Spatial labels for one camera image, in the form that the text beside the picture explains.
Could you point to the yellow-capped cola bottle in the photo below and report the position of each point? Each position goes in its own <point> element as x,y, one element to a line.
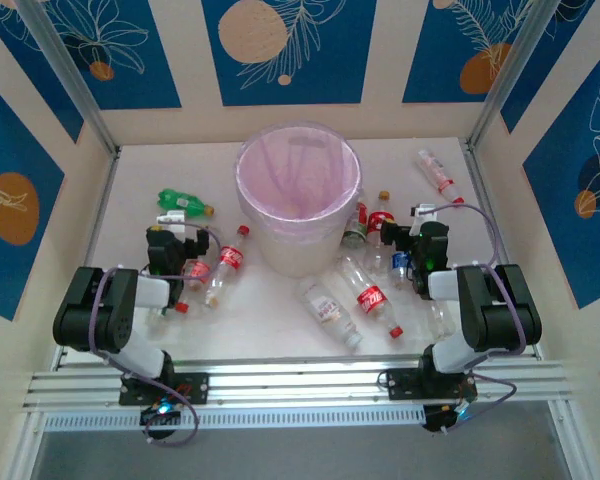
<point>380,220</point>

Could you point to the bottle with green red label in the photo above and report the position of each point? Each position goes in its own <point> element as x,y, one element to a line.
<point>356,230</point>

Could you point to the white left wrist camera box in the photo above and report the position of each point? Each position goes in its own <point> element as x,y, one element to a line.
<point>172,218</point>

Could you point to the clear unlabelled plastic bottle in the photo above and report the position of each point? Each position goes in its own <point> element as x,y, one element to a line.
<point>440,320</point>

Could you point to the clear bottle blue label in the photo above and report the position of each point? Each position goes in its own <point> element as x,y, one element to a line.
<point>400,262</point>

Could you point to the red-capped cola bottle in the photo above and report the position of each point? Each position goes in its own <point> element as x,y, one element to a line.
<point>198,270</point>
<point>230,257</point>
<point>372,300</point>

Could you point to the aluminium table side rail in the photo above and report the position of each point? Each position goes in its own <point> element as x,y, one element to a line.
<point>111,172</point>
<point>476,170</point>

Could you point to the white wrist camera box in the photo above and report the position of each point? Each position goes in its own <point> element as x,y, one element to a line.
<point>422,212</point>
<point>172,218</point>

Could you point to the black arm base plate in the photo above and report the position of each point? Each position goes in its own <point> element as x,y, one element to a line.
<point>400,382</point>
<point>195,387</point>

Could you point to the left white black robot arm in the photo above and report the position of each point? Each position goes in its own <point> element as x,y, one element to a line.
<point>150,292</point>

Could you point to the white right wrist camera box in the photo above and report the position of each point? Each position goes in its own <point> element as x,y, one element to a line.
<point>422,212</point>

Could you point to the aluminium frame post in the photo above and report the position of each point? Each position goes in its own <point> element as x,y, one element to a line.
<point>71,75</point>
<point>511,75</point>

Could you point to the pink bin liner bag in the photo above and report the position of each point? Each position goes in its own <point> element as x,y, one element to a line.
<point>280,170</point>

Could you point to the slim clear bottle red cap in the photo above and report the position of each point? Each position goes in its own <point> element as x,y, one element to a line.
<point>435,170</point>

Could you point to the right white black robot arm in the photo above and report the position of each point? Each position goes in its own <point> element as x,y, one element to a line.
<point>445,285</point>

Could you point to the black controller board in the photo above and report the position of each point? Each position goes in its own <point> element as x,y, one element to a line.
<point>437,417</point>
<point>155,412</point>

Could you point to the clear bottle white red label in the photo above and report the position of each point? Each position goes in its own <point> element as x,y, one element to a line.
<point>325,310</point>

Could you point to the white plastic bin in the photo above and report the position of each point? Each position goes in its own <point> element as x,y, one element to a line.
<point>300,250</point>

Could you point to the green plastic bottle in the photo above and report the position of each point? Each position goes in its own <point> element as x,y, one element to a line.
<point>180,201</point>

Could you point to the aluminium mounting rail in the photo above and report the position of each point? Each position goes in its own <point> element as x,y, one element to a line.
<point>300,382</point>

